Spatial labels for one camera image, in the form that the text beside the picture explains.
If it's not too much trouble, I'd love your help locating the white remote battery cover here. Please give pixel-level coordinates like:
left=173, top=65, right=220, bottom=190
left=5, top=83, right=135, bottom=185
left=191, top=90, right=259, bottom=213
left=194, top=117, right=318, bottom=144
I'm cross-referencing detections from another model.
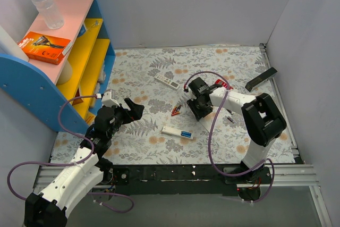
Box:
left=199, top=115, right=214, bottom=132

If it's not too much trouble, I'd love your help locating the blue battery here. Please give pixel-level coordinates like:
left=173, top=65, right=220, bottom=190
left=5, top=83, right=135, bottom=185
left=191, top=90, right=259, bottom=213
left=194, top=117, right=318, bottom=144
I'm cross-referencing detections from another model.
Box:
left=181, top=131, right=192, bottom=137
left=181, top=132, right=192, bottom=137

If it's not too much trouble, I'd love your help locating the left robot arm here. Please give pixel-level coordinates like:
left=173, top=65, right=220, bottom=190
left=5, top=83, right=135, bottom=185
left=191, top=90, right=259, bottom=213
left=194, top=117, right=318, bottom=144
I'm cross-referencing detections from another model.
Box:
left=24, top=98, right=144, bottom=226

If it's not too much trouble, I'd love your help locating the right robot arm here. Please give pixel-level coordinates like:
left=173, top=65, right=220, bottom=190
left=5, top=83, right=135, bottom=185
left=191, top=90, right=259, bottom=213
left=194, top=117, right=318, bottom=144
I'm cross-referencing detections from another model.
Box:
left=183, top=78, right=287, bottom=183

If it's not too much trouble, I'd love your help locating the red and white remote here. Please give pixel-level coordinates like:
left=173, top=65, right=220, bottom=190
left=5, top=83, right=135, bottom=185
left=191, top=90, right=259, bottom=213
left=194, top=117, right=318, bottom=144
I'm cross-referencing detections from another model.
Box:
left=215, top=79, right=234, bottom=90

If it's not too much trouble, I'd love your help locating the white air conditioner remote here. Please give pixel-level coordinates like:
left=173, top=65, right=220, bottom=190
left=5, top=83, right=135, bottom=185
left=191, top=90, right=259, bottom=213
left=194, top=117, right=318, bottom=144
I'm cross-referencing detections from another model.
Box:
left=154, top=73, right=179, bottom=90

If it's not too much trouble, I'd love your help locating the floral table mat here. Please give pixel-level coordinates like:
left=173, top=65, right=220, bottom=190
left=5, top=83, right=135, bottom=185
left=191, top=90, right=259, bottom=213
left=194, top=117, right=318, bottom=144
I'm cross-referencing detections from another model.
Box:
left=50, top=46, right=298, bottom=165

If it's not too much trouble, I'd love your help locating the blue shelf unit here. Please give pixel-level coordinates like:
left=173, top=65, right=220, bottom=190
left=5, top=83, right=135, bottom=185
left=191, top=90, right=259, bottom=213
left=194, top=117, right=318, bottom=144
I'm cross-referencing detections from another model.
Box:
left=1, top=0, right=115, bottom=133

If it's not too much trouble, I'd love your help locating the black rectangular box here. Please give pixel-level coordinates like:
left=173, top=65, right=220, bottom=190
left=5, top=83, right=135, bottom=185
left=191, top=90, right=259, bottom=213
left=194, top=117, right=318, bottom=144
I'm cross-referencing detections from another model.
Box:
left=245, top=67, right=277, bottom=92

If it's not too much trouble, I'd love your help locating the orange razor box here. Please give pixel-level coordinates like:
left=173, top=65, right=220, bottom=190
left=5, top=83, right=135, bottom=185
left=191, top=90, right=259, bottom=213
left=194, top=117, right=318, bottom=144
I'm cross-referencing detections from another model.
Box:
left=18, top=31, right=73, bottom=65

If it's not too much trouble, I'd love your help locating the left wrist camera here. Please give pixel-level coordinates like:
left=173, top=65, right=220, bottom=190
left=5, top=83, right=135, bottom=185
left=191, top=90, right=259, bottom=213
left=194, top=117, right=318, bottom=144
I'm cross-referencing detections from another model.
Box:
left=95, top=89, right=120, bottom=107

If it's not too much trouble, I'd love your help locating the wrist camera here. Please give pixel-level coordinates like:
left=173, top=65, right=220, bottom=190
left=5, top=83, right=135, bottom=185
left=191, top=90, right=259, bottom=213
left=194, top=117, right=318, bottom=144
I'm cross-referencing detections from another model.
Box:
left=183, top=85, right=194, bottom=98
left=95, top=89, right=120, bottom=107

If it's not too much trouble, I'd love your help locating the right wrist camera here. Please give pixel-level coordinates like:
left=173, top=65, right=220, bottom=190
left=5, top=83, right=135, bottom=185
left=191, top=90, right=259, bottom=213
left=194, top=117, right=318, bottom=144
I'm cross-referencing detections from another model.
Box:
left=183, top=85, right=194, bottom=98

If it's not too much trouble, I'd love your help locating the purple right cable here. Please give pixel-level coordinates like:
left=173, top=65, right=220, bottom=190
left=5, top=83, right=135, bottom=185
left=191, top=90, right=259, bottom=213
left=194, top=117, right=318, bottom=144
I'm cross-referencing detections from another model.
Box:
left=185, top=71, right=276, bottom=204

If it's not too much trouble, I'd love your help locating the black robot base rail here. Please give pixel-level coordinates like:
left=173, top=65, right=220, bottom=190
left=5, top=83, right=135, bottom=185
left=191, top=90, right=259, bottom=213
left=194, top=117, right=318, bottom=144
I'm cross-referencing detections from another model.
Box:
left=93, top=164, right=273, bottom=200

